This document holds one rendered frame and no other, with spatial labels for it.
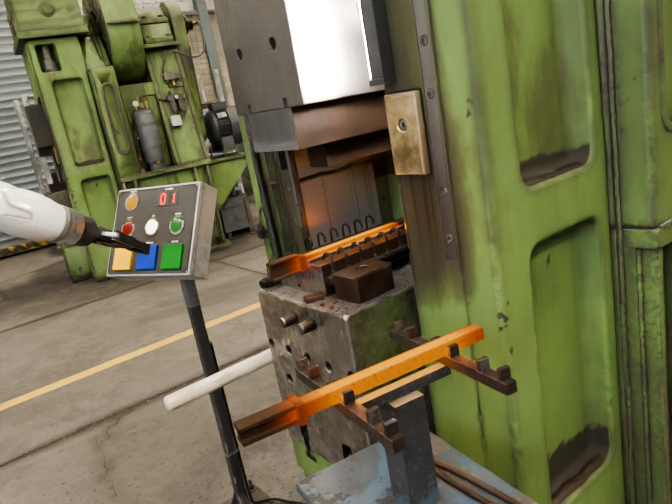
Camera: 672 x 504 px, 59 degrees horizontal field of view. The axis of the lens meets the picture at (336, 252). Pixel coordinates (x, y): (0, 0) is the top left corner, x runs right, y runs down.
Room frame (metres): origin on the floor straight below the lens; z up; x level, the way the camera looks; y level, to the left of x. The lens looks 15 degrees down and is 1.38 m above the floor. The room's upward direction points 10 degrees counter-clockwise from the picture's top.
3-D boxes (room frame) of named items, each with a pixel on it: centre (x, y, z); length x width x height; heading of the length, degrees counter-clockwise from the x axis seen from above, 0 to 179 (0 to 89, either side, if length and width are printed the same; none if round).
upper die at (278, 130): (1.56, -0.07, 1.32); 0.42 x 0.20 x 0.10; 126
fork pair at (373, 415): (0.79, -0.12, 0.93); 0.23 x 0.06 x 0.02; 116
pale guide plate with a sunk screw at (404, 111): (1.25, -0.19, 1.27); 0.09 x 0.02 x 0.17; 36
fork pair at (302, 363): (1.01, -0.01, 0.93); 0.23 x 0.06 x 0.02; 116
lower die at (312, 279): (1.56, -0.07, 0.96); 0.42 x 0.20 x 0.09; 126
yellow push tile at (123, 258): (1.78, 0.64, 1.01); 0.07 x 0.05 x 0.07; 61
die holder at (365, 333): (1.52, -0.11, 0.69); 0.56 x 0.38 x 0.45; 126
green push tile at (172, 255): (1.68, 0.47, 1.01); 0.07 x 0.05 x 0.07; 61
